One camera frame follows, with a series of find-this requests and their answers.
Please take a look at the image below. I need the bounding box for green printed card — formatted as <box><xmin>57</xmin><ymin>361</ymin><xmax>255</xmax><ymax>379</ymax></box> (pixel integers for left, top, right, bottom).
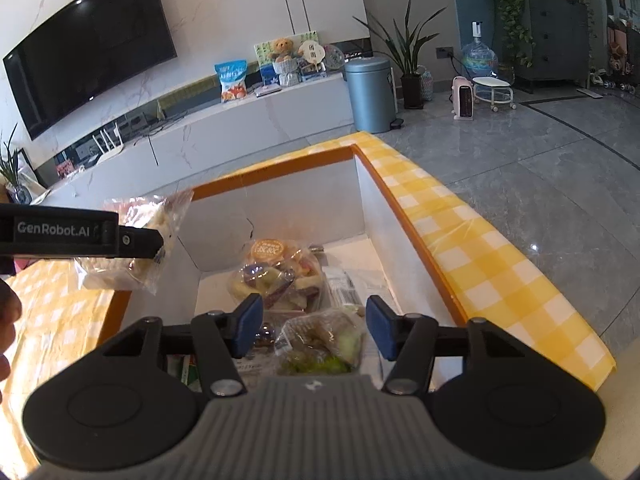
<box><xmin>253</xmin><ymin>31</ymin><xmax>321</xmax><ymax>81</ymax></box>

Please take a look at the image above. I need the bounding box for person's left hand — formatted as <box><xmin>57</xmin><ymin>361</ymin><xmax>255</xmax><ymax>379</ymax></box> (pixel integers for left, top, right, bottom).
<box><xmin>0</xmin><ymin>280</ymin><xmax>23</xmax><ymax>386</ymax></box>

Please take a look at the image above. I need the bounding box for pink and white heater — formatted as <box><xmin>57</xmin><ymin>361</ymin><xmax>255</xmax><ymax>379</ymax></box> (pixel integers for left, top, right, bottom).
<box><xmin>451</xmin><ymin>76</ymin><xmax>476</xmax><ymax>121</ymax></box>

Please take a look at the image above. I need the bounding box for black television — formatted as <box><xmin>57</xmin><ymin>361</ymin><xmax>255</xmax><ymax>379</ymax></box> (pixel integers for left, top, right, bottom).
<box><xmin>2</xmin><ymin>0</ymin><xmax>178</xmax><ymax>141</ymax></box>

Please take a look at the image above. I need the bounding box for white woven vase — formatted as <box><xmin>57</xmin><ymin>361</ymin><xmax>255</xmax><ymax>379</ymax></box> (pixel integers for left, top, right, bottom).
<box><xmin>417</xmin><ymin>65</ymin><xmax>434</xmax><ymax>102</ymax></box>

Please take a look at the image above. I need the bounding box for blue water jug with pump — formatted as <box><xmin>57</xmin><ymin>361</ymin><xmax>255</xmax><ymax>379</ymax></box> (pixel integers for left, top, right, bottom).
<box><xmin>460</xmin><ymin>21</ymin><xmax>499</xmax><ymax>78</ymax></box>

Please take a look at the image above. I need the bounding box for large blue snack bag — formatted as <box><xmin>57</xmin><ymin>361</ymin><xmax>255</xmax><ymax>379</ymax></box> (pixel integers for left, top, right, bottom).
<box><xmin>215</xmin><ymin>59</ymin><xmax>249</xmax><ymax>105</ymax></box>

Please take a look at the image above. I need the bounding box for orange cardboard box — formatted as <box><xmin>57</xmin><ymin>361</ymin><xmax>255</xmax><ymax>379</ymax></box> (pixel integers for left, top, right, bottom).
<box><xmin>97</xmin><ymin>142</ymin><xmax>471</xmax><ymax>396</ymax></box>

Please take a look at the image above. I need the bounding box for grey blue trash can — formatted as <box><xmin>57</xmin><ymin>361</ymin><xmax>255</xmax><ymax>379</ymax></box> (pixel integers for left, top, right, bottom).
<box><xmin>344</xmin><ymin>56</ymin><xmax>403</xmax><ymax>134</ymax></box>

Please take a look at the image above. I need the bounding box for green plant in glass vase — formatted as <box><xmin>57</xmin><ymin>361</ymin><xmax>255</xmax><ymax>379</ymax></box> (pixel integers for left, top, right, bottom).
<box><xmin>0</xmin><ymin>125</ymin><xmax>33</xmax><ymax>205</ymax></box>

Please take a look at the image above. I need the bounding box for clear packet of white snacks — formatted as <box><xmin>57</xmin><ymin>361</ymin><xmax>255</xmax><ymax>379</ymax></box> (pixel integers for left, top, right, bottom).
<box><xmin>74</xmin><ymin>190</ymin><xmax>195</xmax><ymax>295</ymax></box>

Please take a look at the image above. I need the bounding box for long white snack packet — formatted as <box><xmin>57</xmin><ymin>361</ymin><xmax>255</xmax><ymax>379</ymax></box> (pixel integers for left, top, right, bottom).
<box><xmin>320</xmin><ymin>266</ymin><xmax>366</xmax><ymax>308</ymax></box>

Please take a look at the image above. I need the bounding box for black framed picture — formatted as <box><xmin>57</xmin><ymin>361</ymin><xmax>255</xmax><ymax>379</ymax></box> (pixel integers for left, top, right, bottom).
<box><xmin>19</xmin><ymin>147</ymin><xmax>43</xmax><ymax>188</ymax></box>

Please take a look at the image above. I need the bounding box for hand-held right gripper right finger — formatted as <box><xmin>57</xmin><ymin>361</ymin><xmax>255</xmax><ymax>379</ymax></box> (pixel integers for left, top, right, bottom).
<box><xmin>365</xmin><ymin>294</ymin><xmax>523</xmax><ymax>397</ymax></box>

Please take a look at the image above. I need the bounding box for yellow checked tablecloth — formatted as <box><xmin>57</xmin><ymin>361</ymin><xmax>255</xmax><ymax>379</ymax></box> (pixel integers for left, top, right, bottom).
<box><xmin>0</xmin><ymin>131</ymin><xmax>617</xmax><ymax>473</ymax></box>

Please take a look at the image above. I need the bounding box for tall potted plant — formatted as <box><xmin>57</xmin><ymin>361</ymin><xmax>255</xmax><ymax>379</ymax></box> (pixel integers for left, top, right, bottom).
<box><xmin>352</xmin><ymin>0</ymin><xmax>448</xmax><ymax>110</ymax></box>

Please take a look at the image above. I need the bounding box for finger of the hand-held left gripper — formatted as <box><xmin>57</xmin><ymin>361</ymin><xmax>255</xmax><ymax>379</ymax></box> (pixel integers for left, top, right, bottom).
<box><xmin>116</xmin><ymin>227</ymin><xmax>166</xmax><ymax>261</ymax></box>

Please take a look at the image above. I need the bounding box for white router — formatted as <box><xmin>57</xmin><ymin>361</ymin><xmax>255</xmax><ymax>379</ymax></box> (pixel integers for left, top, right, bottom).
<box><xmin>92</xmin><ymin>122</ymin><xmax>126</xmax><ymax>156</ymax></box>

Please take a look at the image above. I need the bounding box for dark grey cabinet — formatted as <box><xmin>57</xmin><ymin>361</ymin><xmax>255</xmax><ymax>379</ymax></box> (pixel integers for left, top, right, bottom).
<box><xmin>515</xmin><ymin>0</ymin><xmax>591</xmax><ymax>92</ymax></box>

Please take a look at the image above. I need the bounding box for white marble television console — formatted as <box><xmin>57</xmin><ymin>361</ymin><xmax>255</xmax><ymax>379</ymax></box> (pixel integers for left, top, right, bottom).
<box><xmin>30</xmin><ymin>72</ymin><xmax>358</xmax><ymax>206</ymax></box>

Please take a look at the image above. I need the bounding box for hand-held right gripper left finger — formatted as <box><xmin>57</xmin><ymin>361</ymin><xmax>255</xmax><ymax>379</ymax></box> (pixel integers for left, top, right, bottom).
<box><xmin>100</xmin><ymin>293</ymin><xmax>265</xmax><ymax>399</ymax></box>

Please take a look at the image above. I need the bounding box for brown teddy bear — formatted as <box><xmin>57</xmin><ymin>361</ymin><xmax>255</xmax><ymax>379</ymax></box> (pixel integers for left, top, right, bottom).
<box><xmin>270</xmin><ymin>37</ymin><xmax>296</xmax><ymax>63</ymax></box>

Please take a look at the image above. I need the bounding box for small green snack packet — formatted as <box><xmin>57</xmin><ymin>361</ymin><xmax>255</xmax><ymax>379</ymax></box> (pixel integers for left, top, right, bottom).
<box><xmin>167</xmin><ymin>354</ymin><xmax>201</xmax><ymax>386</ymax></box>

